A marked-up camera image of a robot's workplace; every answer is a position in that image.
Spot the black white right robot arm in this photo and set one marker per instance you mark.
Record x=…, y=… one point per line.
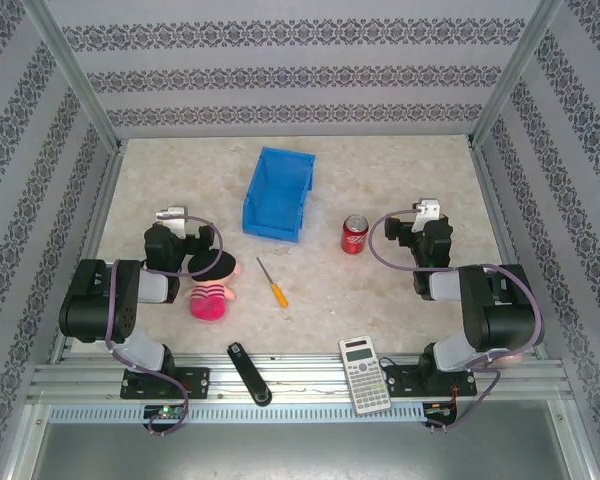
x=500, y=312

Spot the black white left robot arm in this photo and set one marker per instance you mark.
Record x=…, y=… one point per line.
x=95, y=300

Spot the blue plastic bin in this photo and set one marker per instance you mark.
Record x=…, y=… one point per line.
x=277, y=197

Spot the red soda can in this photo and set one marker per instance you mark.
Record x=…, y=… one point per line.
x=355, y=235

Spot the pink plush doll black hat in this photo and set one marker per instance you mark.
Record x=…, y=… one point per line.
x=211, y=290

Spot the white scientific calculator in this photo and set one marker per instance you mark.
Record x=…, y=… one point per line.
x=364, y=375

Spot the small green circuit board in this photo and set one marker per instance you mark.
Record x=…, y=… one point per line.
x=167, y=412

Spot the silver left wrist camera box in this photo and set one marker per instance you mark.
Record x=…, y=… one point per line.
x=172, y=216

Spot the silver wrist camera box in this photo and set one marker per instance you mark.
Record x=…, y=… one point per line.
x=426, y=207
x=172, y=216

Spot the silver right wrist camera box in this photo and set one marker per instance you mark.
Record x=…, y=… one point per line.
x=426, y=207

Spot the aluminium side rail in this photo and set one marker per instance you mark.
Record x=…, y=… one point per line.
x=507, y=240
x=92, y=240

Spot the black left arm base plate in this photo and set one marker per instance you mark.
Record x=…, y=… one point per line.
x=197, y=382

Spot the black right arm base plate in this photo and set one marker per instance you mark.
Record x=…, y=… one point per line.
x=405, y=380

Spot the aluminium mounting rail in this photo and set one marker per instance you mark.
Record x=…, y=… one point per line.
x=300, y=382

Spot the aluminium frame post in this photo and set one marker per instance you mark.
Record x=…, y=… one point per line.
x=75, y=75
x=517, y=70

